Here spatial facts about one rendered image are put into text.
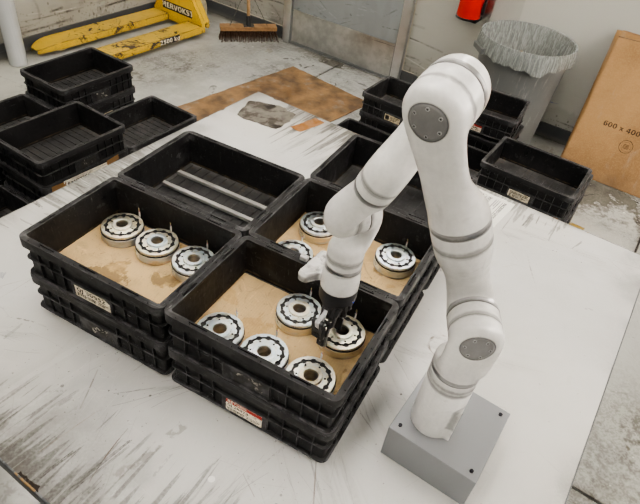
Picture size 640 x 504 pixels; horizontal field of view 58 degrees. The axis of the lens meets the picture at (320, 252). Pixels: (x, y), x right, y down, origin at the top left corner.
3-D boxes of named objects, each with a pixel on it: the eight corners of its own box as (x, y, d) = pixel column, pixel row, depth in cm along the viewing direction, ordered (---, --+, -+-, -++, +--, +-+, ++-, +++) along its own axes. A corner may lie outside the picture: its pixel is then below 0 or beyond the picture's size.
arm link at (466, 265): (487, 198, 88) (496, 237, 81) (499, 316, 104) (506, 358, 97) (427, 207, 90) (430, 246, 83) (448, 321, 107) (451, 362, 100)
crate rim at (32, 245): (244, 241, 136) (245, 233, 134) (160, 319, 115) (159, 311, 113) (115, 182, 148) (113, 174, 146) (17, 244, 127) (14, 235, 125)
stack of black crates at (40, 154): (92, 188, 269) (76, 99, 240) (138, 214, 258) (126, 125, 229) (15, 227, 243) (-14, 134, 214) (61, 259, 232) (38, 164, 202)
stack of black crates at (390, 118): (438, 154, 328) (453, 99, 306) (414, 175, 309) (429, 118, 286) (378, 129, 343) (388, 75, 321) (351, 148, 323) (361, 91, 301)
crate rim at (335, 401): (399, 310, 124) (401, 303, 122) (337, 412, 103) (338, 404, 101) (245, 241, 136) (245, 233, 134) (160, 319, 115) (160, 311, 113)
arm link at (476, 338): (515, 336, 92) (481, 397, 103) (506, 294, 99) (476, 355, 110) (457, 327, 91) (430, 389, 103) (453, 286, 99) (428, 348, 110)
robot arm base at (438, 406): (461, 413, 119) (487, 363, 107) (445, 446, 113) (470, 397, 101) (421, 390, 122) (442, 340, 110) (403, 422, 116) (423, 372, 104)
